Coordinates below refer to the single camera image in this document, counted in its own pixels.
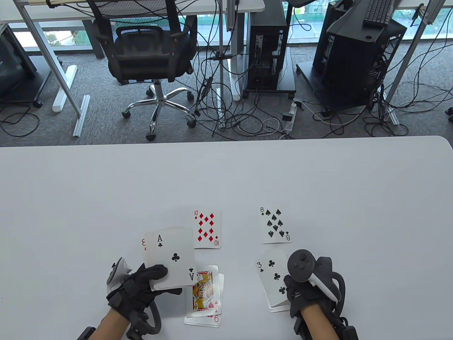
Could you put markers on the person's right hand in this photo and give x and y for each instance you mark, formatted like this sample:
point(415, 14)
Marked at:
point(304, 295)

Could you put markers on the person's left hand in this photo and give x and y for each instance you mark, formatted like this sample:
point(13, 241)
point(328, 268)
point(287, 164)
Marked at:
point(133, 296)

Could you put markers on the few-pip clubs playing card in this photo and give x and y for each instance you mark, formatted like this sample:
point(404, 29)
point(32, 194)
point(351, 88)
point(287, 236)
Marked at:
point(267, 283)

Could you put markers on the stack of playing cards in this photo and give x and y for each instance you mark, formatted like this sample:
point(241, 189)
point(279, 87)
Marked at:
point(170, 244)

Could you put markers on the many-pip hearts playing card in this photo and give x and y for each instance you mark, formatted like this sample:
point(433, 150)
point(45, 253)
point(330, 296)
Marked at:
point(201, 321)

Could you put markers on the many-pip spades playing card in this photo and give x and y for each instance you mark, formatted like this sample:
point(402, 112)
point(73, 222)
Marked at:
point(276, 226)

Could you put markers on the many-pip diamonds playing card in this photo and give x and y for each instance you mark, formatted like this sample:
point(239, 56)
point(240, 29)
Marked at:
point(208, 230)

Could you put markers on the person's right forearm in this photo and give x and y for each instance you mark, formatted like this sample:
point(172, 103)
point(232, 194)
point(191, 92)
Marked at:
point(316, 324)

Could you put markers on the person's left forearm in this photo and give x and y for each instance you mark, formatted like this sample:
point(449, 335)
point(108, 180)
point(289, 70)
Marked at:
point(110, 327)

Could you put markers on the grey and white handheld controller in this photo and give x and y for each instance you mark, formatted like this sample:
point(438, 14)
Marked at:
point(300, 265)
point(115, 273)

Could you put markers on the white power strip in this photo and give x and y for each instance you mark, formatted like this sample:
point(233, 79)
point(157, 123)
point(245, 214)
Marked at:
point(291, 122)

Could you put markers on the black rolling computer stand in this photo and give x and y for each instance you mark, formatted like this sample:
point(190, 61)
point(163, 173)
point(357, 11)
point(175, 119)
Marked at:
point(288, 79)

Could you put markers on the black flat floor stand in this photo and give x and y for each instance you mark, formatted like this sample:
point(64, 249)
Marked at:
point(307, 76)

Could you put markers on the large black computer tower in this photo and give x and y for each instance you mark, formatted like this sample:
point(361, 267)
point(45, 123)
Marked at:
point(354, 71)

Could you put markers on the black mesh office chair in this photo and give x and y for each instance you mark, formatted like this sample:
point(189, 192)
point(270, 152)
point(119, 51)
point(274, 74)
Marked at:
point(141, 60)

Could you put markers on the black computer case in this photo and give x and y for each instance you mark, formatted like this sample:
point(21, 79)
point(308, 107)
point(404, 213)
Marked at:
point(320, 42)

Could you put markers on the black rolling cabinet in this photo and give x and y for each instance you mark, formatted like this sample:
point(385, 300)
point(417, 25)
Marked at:
point(14, 71)

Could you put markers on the black tilted board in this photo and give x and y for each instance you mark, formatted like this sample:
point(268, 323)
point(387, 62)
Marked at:
point(348, 30)

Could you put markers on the black keyboard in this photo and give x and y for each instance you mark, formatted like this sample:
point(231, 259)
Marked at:
point(378, 12)

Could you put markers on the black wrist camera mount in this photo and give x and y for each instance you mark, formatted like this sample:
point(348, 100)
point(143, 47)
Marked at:
point(138, 330)
point(347, 333)

